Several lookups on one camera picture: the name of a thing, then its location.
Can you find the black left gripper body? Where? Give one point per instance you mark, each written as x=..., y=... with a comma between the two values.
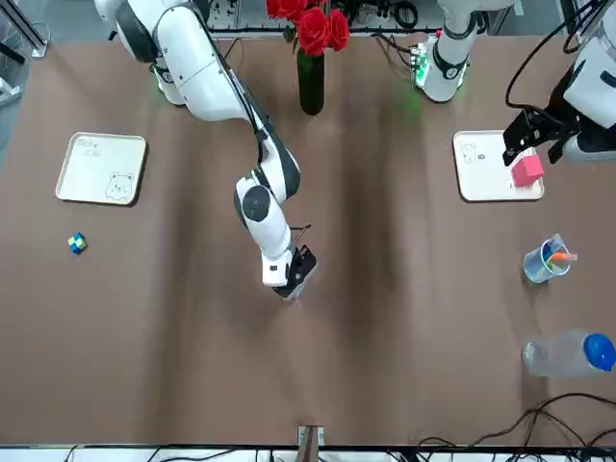
x=534, y=127

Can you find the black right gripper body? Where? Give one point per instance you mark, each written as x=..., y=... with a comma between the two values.
x=304, y=264

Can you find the red foam block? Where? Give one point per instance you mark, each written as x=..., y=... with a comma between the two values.
x=527, y=169

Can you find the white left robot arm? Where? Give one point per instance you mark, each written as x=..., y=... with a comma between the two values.
x=597, y=82

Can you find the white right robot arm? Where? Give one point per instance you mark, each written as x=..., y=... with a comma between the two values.
x=202, y=72

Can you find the cream tray with rabbit print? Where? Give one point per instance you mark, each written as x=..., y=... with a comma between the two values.
x=486, y=168

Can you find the orange marker pen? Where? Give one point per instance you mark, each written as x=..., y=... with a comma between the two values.
x=562, y=257

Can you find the clear plastic pen cup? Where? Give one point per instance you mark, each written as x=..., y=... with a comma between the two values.
x=546, y=264

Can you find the black vase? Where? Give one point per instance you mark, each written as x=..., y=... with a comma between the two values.
x=310, y=82

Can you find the clear bottle with blue cap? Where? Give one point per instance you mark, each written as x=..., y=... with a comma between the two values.
x=563, y=353

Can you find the blue green checkered cube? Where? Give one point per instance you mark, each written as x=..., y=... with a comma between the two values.
x=77, y=243

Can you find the cream tray with bear print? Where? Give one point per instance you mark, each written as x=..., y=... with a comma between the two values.
x=96, y=168

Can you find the red rose bouquet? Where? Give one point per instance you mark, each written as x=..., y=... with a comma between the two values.
x=313, y=24

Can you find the aluminium frame post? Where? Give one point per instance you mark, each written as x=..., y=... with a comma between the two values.
x=310, y=445

